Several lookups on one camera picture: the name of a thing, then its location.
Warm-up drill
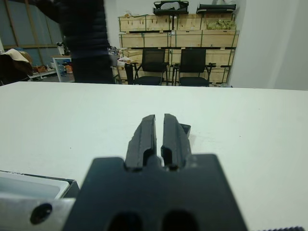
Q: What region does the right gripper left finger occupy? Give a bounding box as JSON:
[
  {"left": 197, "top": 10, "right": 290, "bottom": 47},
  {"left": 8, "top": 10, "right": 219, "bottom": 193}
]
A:
[{"left": 125, "top": 115, "right": 157, "bottom": 169}]

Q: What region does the black bag with white trim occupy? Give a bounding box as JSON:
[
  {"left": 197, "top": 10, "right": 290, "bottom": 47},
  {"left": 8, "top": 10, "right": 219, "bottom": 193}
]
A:
[
  {"left": 196, "top": 1, "right": 238, "bottom": 14},
  {"left": 153, "top": 0, "right": 189, "bottom": 15}
]

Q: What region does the yellow green bundle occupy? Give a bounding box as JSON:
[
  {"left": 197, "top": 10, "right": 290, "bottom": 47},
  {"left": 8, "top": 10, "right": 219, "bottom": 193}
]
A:
[{"left": 206, "top": 18, "right": 236, "bottom": 31}]

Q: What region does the black camera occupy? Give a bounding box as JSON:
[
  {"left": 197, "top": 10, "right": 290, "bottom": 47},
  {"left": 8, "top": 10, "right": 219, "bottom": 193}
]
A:
[{"left": 180, "top": 123, "right": 193, "bottom": 140}]

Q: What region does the black mesh office chair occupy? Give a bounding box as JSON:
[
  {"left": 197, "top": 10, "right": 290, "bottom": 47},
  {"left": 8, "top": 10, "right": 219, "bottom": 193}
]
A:
[
  {"left": 177, "top": 48, "right": 210, "bottom": 87},
  {"left": 133, "top": 48, "right": 169, "bottom": 86}
]

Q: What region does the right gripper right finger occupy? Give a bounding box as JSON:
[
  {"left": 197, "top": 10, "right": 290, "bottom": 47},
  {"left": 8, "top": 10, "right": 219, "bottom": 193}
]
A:
[{"left": 161, "top": 113, "right": 193, "bottom": 167}]

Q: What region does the brown jacket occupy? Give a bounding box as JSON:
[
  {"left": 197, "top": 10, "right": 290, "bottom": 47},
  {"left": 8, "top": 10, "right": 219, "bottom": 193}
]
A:
[{"left": 0, "top": 48, "right": 34, "bottom": 84}]

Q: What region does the black box with white insert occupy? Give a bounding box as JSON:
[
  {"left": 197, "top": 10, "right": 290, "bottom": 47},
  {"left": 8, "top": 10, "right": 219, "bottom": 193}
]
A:
[{"left": 0, "top": 169, "right": 80, "bottom": 201}]

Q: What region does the person in dark jacket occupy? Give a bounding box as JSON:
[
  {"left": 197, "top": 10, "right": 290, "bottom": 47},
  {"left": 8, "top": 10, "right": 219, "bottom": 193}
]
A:
[{"left": 38, "top": 0, "right": 115, "bottom": 84}]

